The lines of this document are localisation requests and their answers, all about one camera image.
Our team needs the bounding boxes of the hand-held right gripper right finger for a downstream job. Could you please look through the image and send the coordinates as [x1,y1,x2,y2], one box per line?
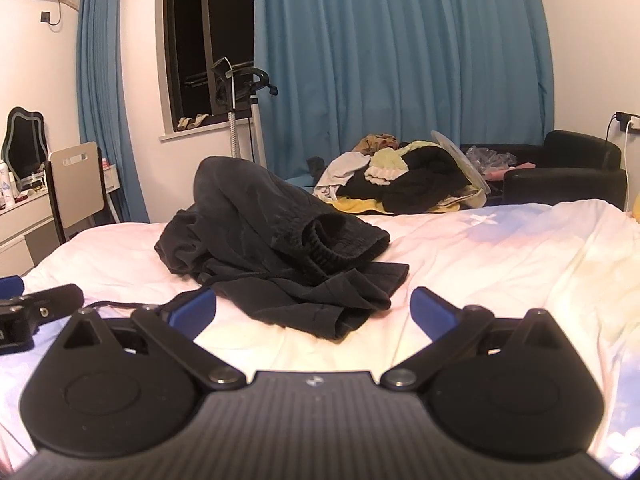
[381,286,576,391]

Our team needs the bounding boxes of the white dresser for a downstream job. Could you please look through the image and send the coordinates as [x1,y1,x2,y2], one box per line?
[0,165,121,278]

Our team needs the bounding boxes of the pale yellow knit cloth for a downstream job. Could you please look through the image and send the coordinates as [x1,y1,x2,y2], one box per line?
[364,141,410,186]

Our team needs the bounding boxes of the clear round plastic lid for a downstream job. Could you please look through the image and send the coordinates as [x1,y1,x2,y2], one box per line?
[431,130,493,207]

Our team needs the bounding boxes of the wide blue curtain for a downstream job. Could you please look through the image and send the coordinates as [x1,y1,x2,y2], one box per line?
[252,0,556,186]

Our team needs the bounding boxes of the garment steamer stand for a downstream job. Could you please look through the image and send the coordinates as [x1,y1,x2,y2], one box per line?
[210,57,281,171]

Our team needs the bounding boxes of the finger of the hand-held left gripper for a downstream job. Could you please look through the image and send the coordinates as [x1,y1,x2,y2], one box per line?
[0,275,25,302]
[0,284,85,323]

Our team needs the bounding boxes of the black framed wavy mirror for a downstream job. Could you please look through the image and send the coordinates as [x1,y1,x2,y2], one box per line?
[1,106,51,183]

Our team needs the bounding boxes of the beige chair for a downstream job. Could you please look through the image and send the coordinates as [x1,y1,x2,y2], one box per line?
[45,141,121,246]

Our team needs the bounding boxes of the brown patterned cloth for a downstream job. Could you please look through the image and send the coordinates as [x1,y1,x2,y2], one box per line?
[352,133,401,157]

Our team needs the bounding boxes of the black leather sofa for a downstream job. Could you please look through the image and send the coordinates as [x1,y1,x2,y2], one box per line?
[460,130,628,211]

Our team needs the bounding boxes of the white garment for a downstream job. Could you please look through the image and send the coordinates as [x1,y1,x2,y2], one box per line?
[314,152,372,202]

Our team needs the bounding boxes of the dark window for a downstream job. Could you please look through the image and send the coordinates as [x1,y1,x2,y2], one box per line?
[155,0,263,142]

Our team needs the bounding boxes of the black pants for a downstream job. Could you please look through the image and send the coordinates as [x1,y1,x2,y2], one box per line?
[85,156,411,343]

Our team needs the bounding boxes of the white charging cable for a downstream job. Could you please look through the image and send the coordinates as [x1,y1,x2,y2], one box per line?
[621,120,633,211]

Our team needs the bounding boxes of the clear plastic bag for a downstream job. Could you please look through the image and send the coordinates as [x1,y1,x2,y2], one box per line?
[465,146,519,176]

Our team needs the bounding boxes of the narrow blue curtain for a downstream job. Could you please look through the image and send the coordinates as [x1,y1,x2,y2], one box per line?
[75,0,151,225]

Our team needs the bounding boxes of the pastel printed bed blanket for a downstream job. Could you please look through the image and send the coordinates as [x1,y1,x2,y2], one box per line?
[0,199,640,478]

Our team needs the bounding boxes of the beige cloth on sill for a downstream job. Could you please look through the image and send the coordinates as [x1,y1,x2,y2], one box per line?
[176,114,211,132]

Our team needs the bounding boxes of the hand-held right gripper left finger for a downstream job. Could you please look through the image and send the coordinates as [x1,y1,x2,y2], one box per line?
[52,291,246,390]

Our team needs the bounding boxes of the pink cloth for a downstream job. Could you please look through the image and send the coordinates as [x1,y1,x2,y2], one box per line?
[486,162,536,182]

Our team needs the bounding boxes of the white bottle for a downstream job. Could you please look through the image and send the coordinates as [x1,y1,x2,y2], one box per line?
[0,160,18,208]

